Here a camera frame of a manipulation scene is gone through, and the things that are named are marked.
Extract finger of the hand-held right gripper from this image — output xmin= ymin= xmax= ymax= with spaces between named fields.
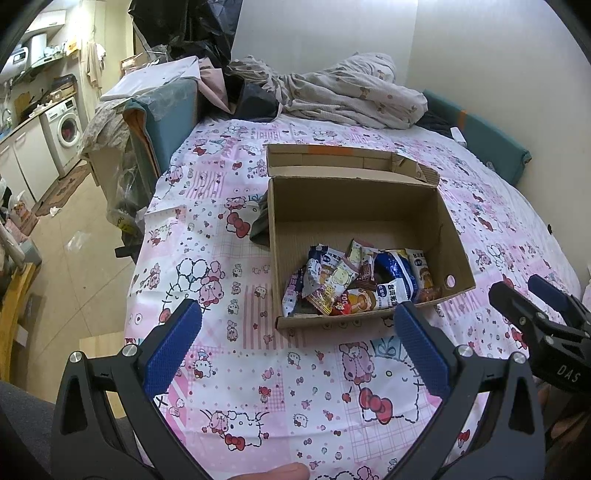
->
xmin=527 ymin=275 xmax=591 ymax=324
xmin=488 ymin=282 xmax=555 ymax=342

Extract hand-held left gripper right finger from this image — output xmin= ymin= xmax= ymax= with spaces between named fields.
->
xmin=388 ymin=300 xmax=549 ymax=480

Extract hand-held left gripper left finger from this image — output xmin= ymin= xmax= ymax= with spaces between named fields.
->
xmin=50 ymin=298 xmax=215 ymax=480

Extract rice cake packet red bottom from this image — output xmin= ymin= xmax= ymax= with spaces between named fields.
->
xmin=405 ymin=249 xmax=441 ymax=303
xmin=344 ymin=284 xmax=404 ymax=315
xmin=302 ymin=244 xmax=347 ymax=296

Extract dark blue snack packet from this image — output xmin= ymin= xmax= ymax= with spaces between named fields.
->
xmin=375 ymin=251 xmax=419 ymax=301

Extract yellow snack packet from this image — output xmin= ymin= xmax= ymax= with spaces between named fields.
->
xmin=305 ymin=258 xmax=360 ymax=315

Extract small cream snack packet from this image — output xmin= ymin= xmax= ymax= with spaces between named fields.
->
xmin=346 ymin=239 xmax=380 ymax=273

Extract small blue white snack packet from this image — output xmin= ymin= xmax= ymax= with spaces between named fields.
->
xmin=281 ymin=268 xmax=305 ymax=318

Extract brown cardboard box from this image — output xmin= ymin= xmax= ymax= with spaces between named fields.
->
xmin=266 ymin=143 xmax=477 ymax=330

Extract person's right hand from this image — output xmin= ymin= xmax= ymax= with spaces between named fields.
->
xmin=538 ymin=381 xmax=591 ymax=439

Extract person's left hand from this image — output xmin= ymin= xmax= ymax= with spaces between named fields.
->
xmin=240 ymin=464 xmax=310 ymax=480

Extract beige wooden board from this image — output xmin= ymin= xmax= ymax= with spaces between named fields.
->
xmin=79 ymin=335 xmax=144 ymax=402

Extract pink cartoon printed bed sheet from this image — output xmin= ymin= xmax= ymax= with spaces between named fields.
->
xmin=124 ymin=115 xmax=585 ymax=480

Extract yellow wooden chair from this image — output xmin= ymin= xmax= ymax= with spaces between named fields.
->
xmin=0 ymin=261 xmax=42 ymax=370

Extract clear plastic bag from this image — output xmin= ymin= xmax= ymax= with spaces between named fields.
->
xmin=106 ymin=152 xmax=153 ymax=232

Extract teal padded headboard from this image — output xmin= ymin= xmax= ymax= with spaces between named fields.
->
xmin=422 ymin=89 xmax=532 ymax=185

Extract person's grey pants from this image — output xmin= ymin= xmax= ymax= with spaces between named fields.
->
xmin=0 ymin=381 xmax=61 ymax=480

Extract brown doormat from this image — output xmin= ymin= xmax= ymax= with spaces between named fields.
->
xmin=32 ymin=164 xmax=93 ymax=217

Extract beige floral cloth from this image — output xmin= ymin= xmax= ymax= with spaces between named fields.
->
xmin=83 ymin=99 xmax=134 ymax=155

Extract white kitchen cabinet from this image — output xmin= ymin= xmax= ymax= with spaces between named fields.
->
xmin=0 ymin=120 xmax=61 ymax=208

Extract white washing machine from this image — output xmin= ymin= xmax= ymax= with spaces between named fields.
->
xmin=39 ymin=97 xmax=86 ymax=176

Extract crumpled floral duvet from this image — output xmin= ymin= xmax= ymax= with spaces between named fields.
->
xmin=226 ymin=52 xmax=428 ymax=130

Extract pink cloth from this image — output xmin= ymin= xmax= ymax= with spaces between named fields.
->
xmin=198 ymin=58 xmax=232 ymax=116

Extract hanging beige towel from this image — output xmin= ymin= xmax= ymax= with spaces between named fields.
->
xmin=85 ymin=41 xmax=105 ymax=88

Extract black plastic bag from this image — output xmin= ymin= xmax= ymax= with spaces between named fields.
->
xmin=128 ymin=0 xmax=241 ymax=65

